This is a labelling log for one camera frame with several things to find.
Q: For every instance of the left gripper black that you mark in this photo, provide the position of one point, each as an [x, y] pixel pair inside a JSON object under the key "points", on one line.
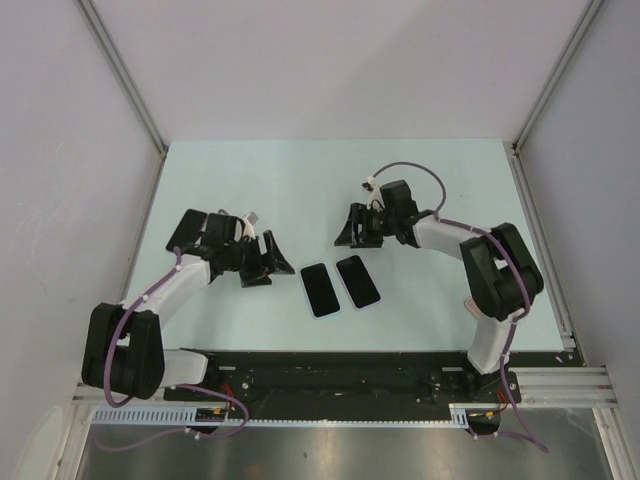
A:
{"points": [[257, 274]]}

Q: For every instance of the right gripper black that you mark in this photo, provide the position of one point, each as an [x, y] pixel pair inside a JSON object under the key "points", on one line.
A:
{"points": [[349, 235]]}

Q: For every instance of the black phone teal edge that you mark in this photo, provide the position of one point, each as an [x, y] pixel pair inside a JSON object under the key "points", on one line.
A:
{"points": [[319, 290]]}

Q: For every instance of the blue phone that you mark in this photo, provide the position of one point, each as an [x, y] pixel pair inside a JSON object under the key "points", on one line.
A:
{"points": [[357, 281]]}

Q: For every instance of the lilac phone case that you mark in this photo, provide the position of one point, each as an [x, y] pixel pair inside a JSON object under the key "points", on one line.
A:
{"points": [[367, 307]]}

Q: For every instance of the black phone purple edge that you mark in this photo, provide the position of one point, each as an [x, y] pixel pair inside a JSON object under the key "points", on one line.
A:
{"points": [[187, 230]]}

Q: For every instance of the light blue phone case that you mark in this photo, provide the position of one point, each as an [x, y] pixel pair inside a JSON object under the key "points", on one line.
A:
{"points": [[329, 316]]}

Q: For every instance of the pink phone case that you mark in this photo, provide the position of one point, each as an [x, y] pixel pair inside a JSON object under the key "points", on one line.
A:
{"points": [[472, 308]]}

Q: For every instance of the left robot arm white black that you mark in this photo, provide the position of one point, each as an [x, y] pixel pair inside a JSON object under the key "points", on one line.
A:
{"points": [[124, 352]]}

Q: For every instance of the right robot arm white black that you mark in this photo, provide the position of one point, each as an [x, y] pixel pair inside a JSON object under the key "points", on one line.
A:
{"points": [[502, 276]]}

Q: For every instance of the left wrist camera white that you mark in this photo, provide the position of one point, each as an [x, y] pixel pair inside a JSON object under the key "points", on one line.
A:
{"points": [[249, 222]]}

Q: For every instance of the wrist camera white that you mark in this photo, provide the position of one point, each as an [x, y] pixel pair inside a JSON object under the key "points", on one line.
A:
{"points": [[370, 184], [249, 222]]}

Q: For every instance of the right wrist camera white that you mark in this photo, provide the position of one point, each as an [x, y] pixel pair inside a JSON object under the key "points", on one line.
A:
{"points": [[370, 184]]}

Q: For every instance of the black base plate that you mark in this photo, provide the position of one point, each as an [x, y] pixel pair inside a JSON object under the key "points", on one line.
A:
{"points": [[365, 379]]}

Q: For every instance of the slotted cable duct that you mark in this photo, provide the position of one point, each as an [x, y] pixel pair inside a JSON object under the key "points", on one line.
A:
{"points": [[412, 415]]}

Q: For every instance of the aluminium rail frame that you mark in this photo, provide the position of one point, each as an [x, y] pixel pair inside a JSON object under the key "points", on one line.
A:
{"points": [[566, 387]]}

